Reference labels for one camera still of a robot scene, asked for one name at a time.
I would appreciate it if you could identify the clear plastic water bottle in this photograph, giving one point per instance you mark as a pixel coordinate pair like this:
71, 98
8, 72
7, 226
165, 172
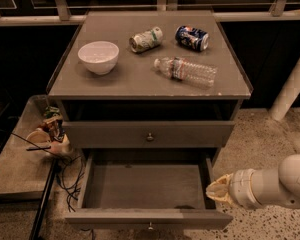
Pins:
179, 69

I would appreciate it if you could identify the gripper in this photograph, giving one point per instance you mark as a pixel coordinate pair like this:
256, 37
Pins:
240, 186

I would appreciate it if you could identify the grey side tray table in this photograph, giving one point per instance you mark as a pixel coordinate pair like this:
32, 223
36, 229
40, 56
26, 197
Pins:
23, 174

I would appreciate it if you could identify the brass top drawer knob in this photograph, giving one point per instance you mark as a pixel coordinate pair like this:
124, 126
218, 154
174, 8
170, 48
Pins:
150, 137

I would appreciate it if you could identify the blue soda can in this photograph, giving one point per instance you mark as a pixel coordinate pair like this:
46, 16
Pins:
193, 38

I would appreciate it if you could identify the grey wooden drawer cabinet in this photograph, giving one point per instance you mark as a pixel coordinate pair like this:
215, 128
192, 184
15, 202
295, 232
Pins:
133, 90

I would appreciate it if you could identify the green white soda can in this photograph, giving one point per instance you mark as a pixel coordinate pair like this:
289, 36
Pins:
146, 40

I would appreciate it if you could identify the grey top drawer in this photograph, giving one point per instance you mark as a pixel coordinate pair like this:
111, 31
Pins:
132, 134

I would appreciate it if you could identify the pile of small objects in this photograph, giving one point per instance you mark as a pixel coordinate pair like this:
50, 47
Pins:
49, 137

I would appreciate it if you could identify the grey drawer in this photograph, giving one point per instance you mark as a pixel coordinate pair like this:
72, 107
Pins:
132, 134
128, 188

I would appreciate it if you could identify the white ceramic bowl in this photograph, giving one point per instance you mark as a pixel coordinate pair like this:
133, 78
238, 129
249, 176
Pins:
99, 57

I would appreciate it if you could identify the metal window railing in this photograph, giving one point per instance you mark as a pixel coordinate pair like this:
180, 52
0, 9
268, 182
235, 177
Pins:
140, 7

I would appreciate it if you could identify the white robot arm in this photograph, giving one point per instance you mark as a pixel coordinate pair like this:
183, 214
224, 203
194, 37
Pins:
255, 189

